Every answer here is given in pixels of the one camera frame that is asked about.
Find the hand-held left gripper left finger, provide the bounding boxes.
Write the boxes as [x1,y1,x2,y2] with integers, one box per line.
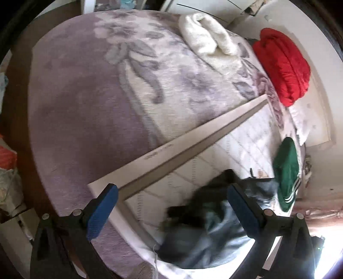
[30,183,119,279]

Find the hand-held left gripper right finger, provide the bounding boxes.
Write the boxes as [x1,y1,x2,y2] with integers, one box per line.
[227,183,315,279]

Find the black leather jacket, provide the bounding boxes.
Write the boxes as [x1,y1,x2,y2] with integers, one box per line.
[158,168,279,270]

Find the colourful clothes in shelf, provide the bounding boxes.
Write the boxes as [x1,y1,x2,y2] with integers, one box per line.
[95,0,146,11]

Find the pink patterned curtain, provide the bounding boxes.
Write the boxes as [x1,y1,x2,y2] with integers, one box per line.
[293,202,343,224]

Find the folded green striped garment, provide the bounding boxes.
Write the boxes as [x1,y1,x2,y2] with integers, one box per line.
[273,137,300,211]

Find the cream patterned mat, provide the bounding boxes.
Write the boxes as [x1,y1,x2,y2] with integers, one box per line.
[87,94,295,279]

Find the nightstand clutter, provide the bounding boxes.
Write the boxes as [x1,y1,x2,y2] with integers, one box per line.
[301,154,314,185]

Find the white cloth bundle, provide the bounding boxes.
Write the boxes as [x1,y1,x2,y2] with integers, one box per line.
[0,168,27,215]

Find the purple floral bed blanket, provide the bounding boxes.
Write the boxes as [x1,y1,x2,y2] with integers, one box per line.
[28,10,306,279]

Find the white pillow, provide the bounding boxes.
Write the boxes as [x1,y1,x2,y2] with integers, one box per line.
[288,103,315,147]

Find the orange red cloth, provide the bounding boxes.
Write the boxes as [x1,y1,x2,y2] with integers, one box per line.
[0,134,18,170]

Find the red quilt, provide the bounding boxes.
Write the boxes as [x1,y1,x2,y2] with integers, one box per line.
[252,27,311,107]

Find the white fluffy garment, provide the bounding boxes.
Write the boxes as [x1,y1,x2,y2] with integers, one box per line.
[178,13,242,57]

